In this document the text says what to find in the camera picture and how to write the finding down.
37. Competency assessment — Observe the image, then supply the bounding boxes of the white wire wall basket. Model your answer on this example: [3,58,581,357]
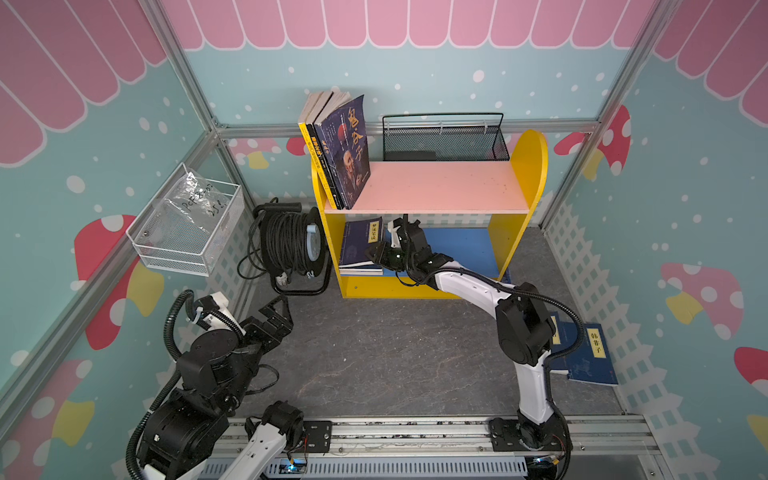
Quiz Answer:
[126,164,245,277]

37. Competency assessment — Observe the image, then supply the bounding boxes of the dark blue Mengxi label book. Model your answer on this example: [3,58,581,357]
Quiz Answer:
[340,217,383,269]

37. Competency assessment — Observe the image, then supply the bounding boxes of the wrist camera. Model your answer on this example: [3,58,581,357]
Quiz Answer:
[387,218,407,249]
[188,292,229,330]

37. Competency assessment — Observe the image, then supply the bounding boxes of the yellow cartoon cover book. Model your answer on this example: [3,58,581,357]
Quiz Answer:
[298,93,329,201]

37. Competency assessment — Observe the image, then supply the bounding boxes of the dark blue bagua cover book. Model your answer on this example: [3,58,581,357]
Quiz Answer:
[340,269,383,276]

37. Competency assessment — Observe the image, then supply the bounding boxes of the blue book yellow label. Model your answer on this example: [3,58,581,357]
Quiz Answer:
[548,311,571,376]

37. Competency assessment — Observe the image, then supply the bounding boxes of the black cable reel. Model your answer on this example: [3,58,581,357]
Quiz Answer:
[237,197,333,297]

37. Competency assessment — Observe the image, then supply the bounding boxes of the black antler cover book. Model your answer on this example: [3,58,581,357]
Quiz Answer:
[303,90,344,209]

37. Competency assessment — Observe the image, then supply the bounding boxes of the clear plastic bag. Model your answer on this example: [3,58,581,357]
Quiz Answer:
[161,170,230,236]

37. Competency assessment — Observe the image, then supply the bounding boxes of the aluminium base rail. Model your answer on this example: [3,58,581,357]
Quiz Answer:
[155,413,667,480]

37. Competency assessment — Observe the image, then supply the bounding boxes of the dark blue Sunzi label book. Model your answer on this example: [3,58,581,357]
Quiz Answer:
[339,263,384,276]

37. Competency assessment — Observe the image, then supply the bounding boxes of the old man cover book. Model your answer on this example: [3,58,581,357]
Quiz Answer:
[315,90,371,210]

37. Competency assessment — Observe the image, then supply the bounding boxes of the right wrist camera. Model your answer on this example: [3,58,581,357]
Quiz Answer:
[387,218,407,249]

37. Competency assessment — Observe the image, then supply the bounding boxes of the yellow bookshelf pink blue shelves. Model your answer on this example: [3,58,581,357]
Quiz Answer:
[311,129,550,301]

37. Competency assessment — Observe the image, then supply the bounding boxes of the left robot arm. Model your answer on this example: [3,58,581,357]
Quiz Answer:
[125,289,294,479]

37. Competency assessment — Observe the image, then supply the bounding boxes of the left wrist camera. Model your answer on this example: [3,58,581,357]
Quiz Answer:
[188,292,229,330]

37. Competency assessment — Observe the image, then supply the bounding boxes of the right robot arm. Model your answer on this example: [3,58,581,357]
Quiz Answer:
[366,216,587,455]

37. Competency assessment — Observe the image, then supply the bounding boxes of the black wire mesh basket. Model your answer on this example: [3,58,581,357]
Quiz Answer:
[381,112,509,162]

